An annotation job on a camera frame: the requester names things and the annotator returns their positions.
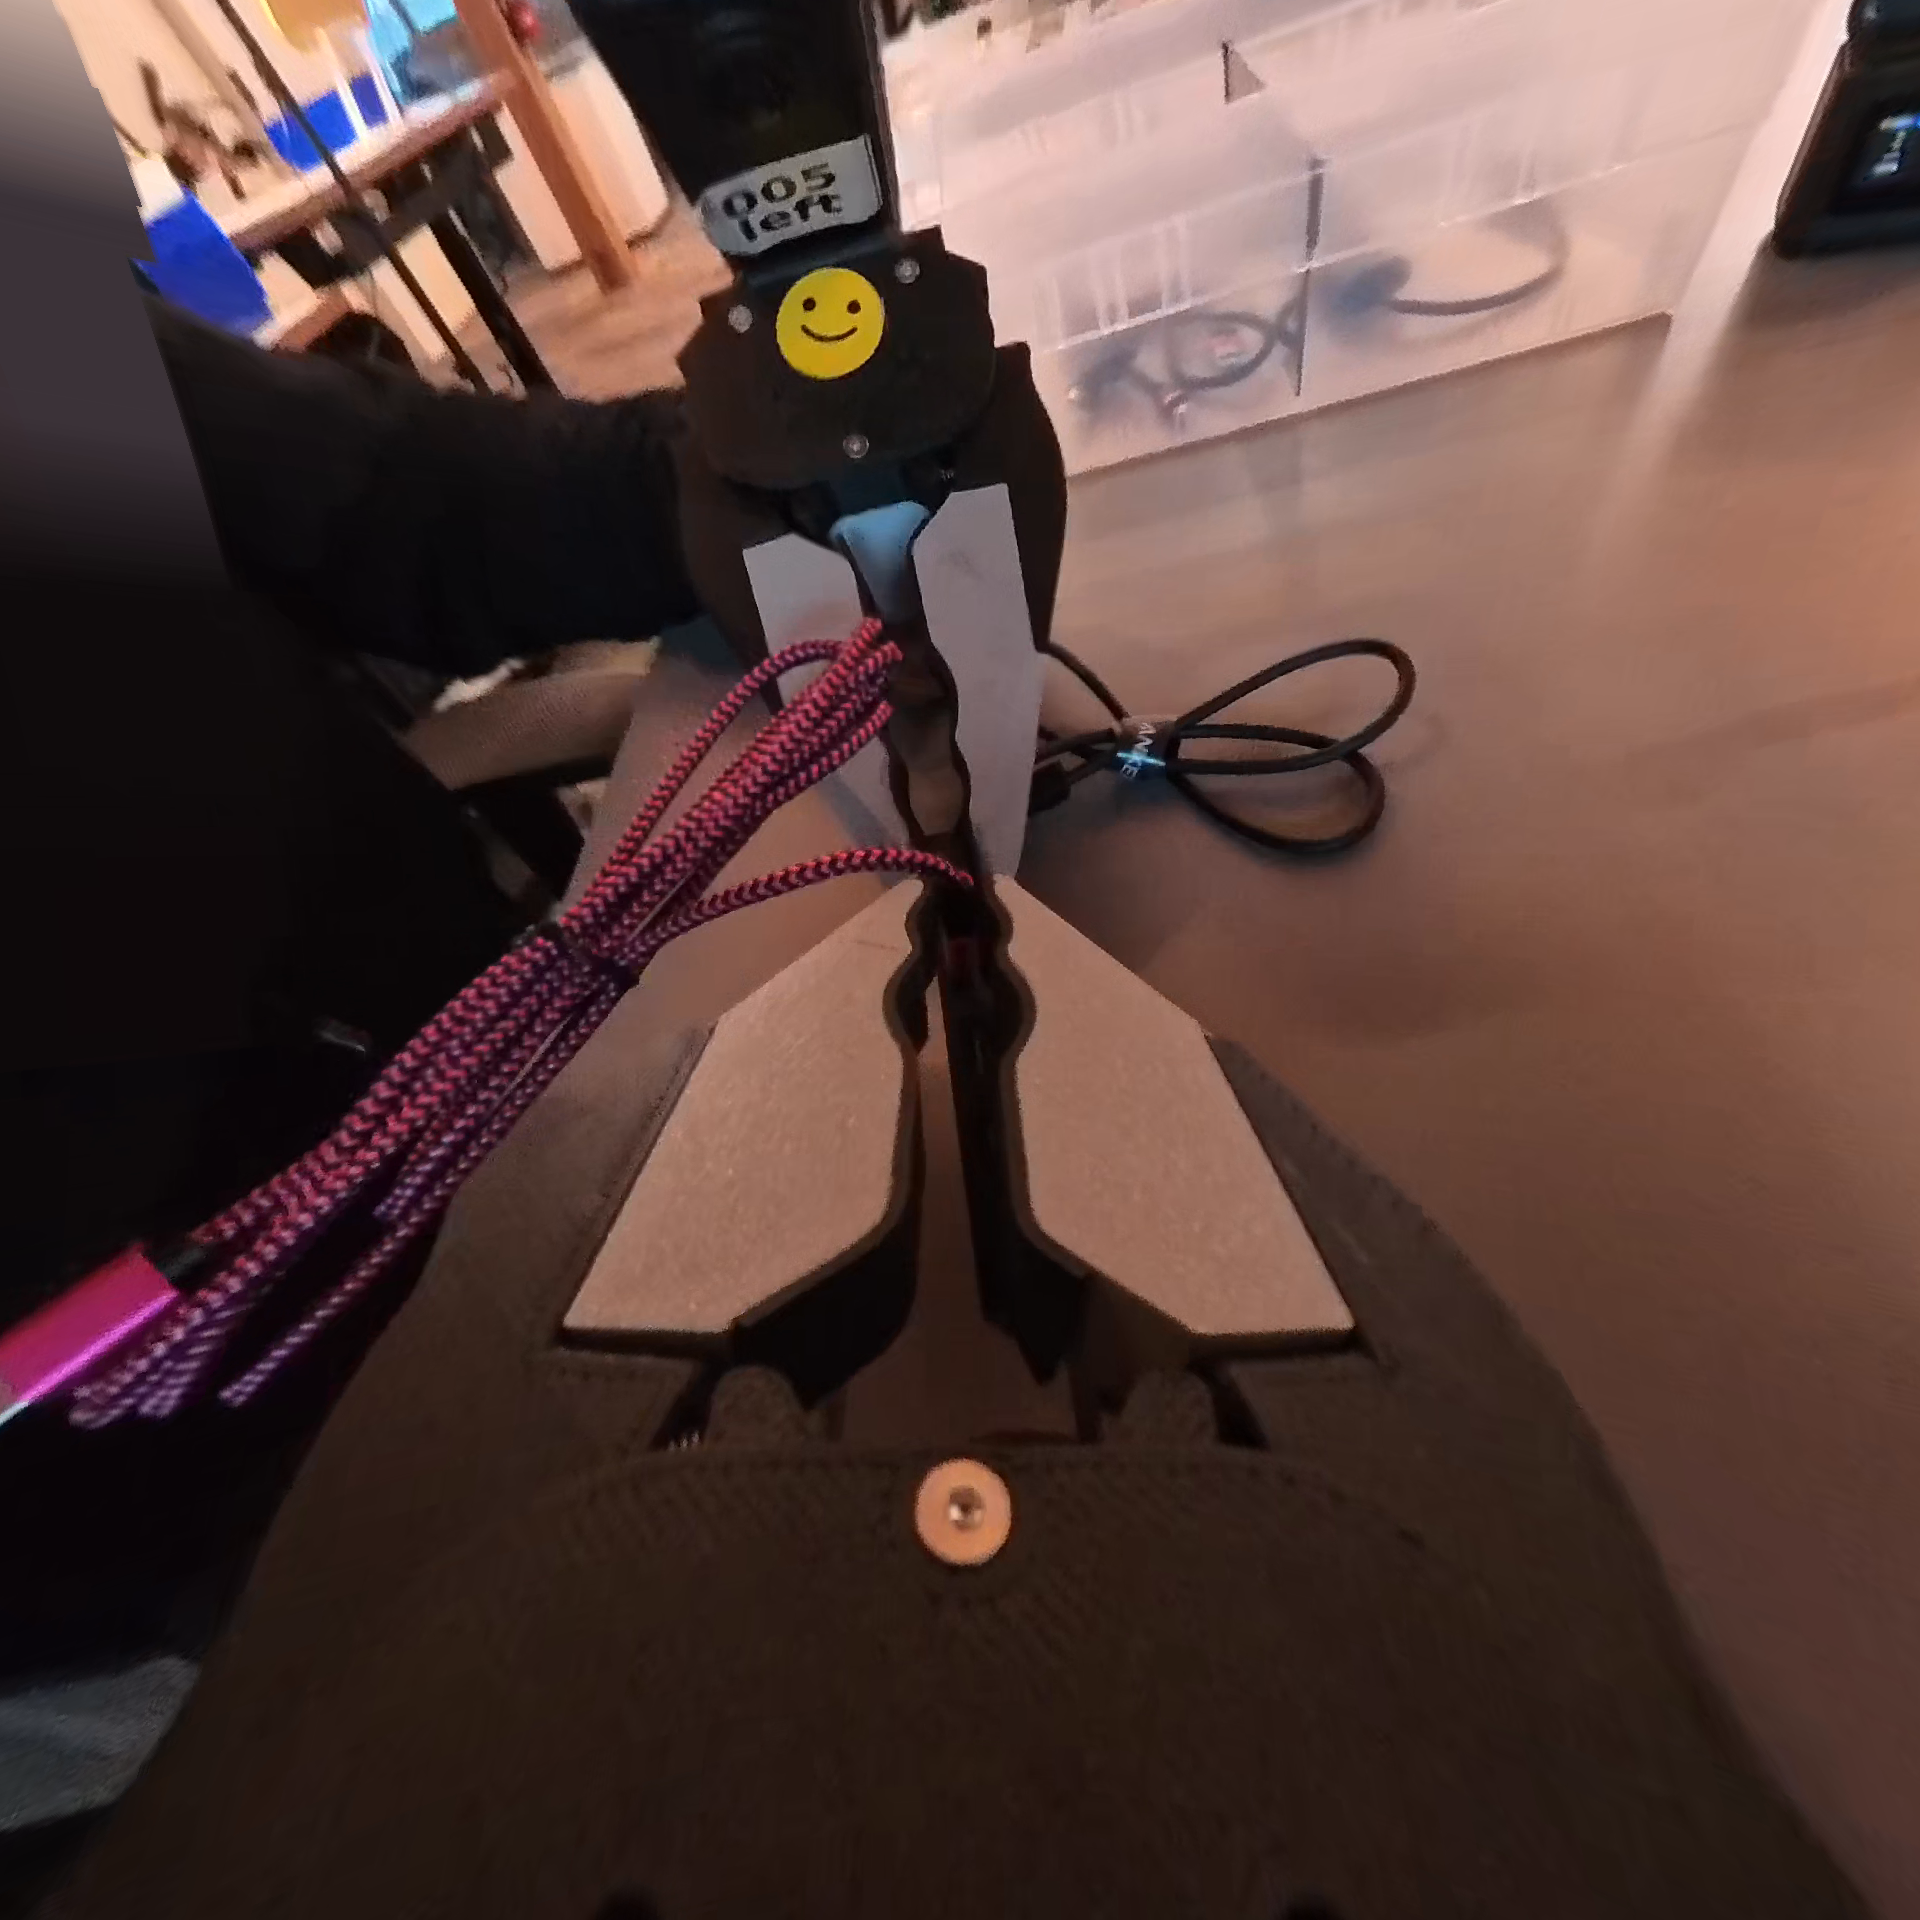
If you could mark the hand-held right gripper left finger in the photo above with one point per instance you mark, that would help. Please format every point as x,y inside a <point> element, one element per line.
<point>764,1171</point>

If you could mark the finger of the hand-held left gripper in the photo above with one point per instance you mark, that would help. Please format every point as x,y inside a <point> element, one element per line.
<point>803,593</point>
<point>990,661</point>

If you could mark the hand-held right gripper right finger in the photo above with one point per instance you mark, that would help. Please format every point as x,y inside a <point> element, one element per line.
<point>1155,1185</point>

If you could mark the clear plastic box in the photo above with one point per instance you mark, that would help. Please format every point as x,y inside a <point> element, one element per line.
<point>1425,149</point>

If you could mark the person's left forearm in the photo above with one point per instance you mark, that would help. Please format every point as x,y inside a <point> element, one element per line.
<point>451,495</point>

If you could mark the white cabinet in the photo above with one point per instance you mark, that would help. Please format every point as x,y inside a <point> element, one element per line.
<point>599,180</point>

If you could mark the wooden work table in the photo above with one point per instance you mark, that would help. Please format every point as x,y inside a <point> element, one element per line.
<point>375,165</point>

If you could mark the person's dark clothing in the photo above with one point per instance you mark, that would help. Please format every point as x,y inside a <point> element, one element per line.
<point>180,973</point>

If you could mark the small blue bin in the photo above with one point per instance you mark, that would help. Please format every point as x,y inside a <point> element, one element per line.
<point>210,276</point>
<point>330,112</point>

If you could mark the black screen device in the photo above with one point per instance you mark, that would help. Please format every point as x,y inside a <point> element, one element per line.
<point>1839,180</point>

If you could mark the wooden support post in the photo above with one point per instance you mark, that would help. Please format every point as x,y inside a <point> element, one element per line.
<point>555,149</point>

